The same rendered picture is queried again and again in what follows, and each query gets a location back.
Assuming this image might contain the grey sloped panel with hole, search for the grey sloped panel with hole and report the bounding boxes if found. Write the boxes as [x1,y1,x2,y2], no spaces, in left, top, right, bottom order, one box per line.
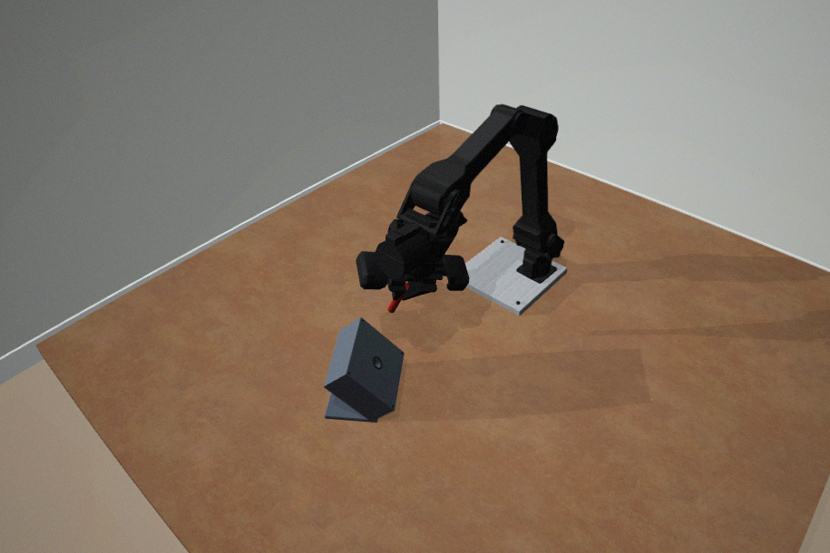
[324,317,405,422]

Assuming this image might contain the red peg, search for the red peg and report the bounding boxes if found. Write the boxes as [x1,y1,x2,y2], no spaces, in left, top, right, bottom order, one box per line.
[387,283,409,313]

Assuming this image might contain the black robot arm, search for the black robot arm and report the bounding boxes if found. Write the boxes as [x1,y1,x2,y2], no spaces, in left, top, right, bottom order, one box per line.
[376,104,564,284]

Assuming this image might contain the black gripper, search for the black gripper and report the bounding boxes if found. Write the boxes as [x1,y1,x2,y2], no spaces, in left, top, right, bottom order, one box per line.
[356,251,469,300]

